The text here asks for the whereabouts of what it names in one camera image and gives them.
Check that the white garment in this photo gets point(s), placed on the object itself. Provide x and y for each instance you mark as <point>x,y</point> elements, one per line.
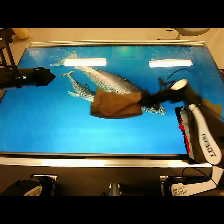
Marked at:
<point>183,115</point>

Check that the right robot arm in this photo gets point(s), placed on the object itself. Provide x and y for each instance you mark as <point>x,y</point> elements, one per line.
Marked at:
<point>206,140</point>

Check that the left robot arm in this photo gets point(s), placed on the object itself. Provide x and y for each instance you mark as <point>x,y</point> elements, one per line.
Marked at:
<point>26,77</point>

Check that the silver frame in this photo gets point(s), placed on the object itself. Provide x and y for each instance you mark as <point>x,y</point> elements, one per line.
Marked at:
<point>100,161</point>

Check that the red garment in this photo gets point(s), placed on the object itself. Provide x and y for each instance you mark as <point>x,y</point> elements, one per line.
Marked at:
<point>184,133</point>

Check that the brown garment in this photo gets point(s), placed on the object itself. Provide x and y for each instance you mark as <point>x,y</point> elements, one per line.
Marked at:
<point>115,105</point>

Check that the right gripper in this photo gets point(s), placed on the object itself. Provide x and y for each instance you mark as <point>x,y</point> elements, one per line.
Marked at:
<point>148,98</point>

